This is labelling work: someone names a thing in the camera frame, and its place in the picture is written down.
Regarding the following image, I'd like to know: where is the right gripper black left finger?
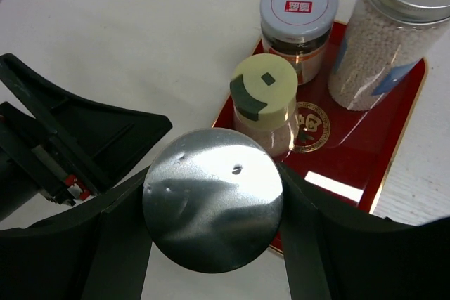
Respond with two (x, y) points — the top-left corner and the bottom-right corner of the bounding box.
(1, 169), (152, 299)

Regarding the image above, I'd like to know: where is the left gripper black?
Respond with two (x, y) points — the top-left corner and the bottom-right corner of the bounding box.
(1, 53), (172, 220)

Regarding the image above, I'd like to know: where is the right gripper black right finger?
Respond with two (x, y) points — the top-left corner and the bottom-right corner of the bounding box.
(278, 164), (449, 299)

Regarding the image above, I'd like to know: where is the silver cap blue label bottle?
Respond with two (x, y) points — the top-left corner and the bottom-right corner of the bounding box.
(142, 128), (283, 274)

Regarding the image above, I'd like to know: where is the yellow cap spice bottle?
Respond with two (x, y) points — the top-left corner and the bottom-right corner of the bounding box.
(229, 53), (299, 157)

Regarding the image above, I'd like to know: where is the white cap red label jar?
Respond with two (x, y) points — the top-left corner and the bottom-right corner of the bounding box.
(259, 0), (339, 85)

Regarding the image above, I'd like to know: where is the silver cap tall bottle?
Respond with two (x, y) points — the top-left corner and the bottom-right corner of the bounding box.
(328, 0), (449, 111)

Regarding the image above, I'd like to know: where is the red rectangular tray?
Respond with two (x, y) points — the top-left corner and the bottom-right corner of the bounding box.
(210, 20), (430, 255)

